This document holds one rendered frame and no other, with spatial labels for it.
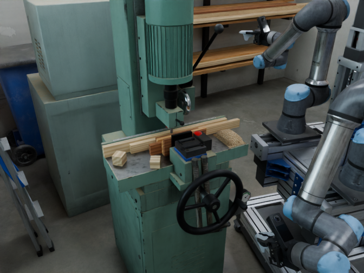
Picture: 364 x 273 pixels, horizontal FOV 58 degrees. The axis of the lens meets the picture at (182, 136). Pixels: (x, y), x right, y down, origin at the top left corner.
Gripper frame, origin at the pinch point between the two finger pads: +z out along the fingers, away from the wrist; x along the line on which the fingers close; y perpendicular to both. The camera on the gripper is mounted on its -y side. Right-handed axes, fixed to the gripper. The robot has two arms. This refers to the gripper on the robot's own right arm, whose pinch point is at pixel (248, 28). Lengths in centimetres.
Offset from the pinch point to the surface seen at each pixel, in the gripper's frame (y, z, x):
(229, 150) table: 26, -68, -68
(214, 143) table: 24, -61, -71
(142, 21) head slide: -29, -40, -86
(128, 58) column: -14, -31, -92
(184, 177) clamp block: 21, -76, -95
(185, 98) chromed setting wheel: 8, -42, -73
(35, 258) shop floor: 102, 6, -165
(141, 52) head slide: -17, -37, -88
